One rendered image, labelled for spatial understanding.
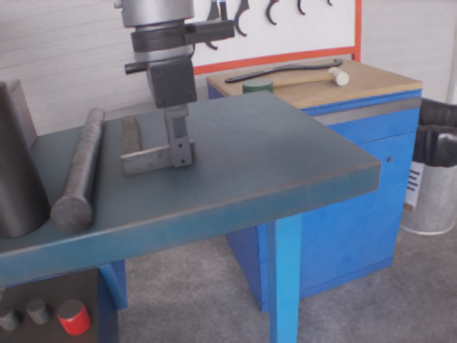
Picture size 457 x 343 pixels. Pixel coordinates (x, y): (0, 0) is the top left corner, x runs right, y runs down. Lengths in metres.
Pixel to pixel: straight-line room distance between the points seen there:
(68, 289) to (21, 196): 0.12
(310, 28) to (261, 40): 0.36
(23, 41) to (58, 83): 0.31
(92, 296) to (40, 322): 0.06
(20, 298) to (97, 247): 0.11
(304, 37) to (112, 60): 1.24
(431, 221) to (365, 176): 1.62
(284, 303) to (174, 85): 0.62
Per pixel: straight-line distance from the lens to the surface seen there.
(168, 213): 0.39
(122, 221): 0.40
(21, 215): 0.43
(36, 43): 2.20
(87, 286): 0.41
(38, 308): 0.38
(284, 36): 2.34
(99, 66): 2.17
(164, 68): 0.39
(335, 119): 1.20
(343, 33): 2.57
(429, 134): 1.79
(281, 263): 0.76
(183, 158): 0.48
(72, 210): 0.39
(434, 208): 2.03
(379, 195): 1.52
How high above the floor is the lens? 1.28
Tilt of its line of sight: 28 degrees down
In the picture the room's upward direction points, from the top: 6 degrees counter-clockwise
